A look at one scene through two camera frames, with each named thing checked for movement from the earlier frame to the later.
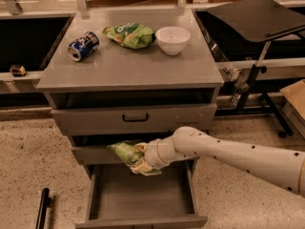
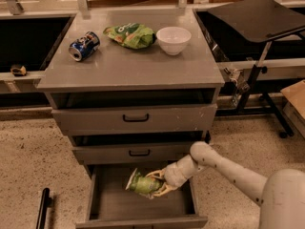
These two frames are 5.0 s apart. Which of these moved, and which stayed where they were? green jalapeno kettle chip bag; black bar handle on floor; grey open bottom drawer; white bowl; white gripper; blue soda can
Moved: white gripper; green jalapeno kettle chip bag
Stayed: white bowl; blue soda can; black bar handle on floor; grey open bottom drawer
